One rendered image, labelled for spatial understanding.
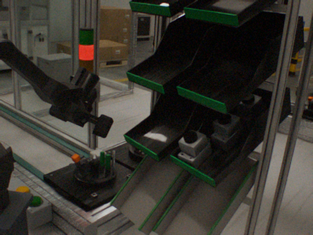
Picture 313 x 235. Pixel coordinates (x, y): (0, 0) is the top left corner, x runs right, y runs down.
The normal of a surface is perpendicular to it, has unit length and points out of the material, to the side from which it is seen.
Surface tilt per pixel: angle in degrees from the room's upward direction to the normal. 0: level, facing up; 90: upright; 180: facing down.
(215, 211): 45
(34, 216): 90
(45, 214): 90
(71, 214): 0
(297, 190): 0
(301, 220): 0
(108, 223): 90
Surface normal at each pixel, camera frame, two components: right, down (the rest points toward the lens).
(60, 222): -0.65, 0.22
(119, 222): 0.76, 0.28
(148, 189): -0.50, -0.54
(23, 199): 0.07, -0.93
